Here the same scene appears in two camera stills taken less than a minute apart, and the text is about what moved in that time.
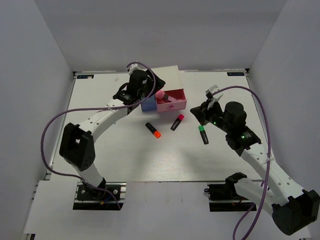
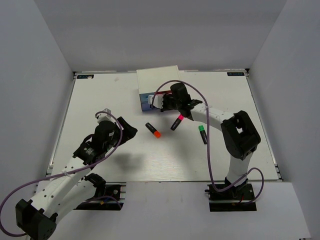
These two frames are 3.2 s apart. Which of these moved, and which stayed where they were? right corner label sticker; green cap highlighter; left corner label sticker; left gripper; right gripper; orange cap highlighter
Moved: left gripper; right gripper
Stayed: orange cap highlighter; green cap highlighter; left corner label sticker; right corner label sticker
